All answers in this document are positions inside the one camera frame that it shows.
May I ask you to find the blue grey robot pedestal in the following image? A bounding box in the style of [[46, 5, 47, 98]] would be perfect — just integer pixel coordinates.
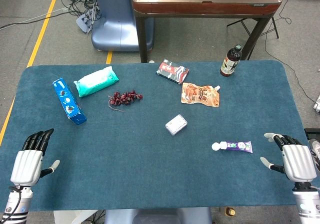
[[104, 207, 213, 224]]

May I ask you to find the small clear plastic box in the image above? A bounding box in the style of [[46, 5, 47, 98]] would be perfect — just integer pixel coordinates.
[[164, 114, 188, 136]]

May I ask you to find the teal felt table mat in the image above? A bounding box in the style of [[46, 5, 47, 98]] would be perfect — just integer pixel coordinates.
[[0, 60, 312, 212]]

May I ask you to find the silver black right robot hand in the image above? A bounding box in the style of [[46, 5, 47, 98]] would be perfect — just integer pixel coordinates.
[[259, 132, 318, 184]]

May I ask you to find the thin black floor cable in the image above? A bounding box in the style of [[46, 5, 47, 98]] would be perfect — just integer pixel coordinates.
[[264, 0, 318, 105]]

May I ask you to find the black flat device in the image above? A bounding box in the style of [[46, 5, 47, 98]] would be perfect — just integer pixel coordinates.
[[304, 128, 320, 140]]

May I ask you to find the blue cookie box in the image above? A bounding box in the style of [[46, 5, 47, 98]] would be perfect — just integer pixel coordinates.
[[51, 78, 88, 126]]

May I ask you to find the dark red grape bunch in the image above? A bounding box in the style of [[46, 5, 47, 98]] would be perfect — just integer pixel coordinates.
[[107, 89, 144, 112]]

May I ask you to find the grey white shoe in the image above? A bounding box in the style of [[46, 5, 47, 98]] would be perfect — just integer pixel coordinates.
[[307, 138, 320, 172]]

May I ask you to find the brown wooden table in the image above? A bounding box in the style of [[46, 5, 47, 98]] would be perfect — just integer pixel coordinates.
[[131, 0, 283, 63]]

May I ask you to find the grey power strip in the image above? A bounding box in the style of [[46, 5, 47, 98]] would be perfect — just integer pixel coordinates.
[[75, 9, 95, 34]]

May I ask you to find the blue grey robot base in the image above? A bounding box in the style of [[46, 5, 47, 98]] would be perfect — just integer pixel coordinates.
[[91, 0, 155, 52]]

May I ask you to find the dark drink bottle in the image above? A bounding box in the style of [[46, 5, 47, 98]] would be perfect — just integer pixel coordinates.
[[219, 44, 243, 78]]

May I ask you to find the green wet wipes pack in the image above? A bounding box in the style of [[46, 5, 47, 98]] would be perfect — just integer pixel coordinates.
[[73, 66, 120, 98]]

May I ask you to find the orange spout pouch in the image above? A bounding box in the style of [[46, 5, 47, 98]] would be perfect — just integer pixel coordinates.
[[180, 82, 221, 108]]

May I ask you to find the red black printed box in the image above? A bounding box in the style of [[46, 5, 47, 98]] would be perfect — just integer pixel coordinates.
[[155, 59, 190, 85]]

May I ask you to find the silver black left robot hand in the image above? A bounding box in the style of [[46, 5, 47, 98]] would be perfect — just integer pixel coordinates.
[[9, 128, 61, 187]]

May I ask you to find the purple toothpaste tube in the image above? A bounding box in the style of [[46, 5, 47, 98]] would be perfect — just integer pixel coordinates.
[[218, 141, 253, 154]]

